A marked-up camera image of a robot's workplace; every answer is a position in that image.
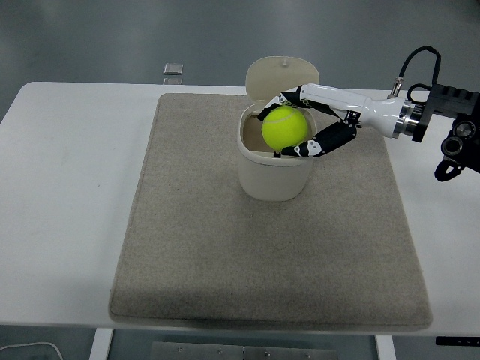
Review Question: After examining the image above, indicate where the beige felt mat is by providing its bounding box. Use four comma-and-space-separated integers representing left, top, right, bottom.
107, 92, 434, 326

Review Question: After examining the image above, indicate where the cream bin with flip lid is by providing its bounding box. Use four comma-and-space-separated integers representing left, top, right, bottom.
235, 55, 320, 203

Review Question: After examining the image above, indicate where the white table leg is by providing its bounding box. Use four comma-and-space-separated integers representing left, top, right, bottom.
89, 328, 113, 360
374, 334, 395, 360

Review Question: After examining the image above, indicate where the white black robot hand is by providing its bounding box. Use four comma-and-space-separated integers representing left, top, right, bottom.
256, 82, 404, 159

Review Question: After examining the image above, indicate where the white cable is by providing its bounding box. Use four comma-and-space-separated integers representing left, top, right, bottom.
0, 341, 63, 360

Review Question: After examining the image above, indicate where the grey metal plate with screws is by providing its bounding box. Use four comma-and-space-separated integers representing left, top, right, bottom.
243, 345, 338, 360
149, 340, 245, 360

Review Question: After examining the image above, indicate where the yellow-green tennis ball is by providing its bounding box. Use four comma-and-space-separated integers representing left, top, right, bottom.
261, 105, 310, 152

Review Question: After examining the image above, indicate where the black table control panel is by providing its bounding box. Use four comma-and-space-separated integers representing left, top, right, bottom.
434, 336, 480, 346

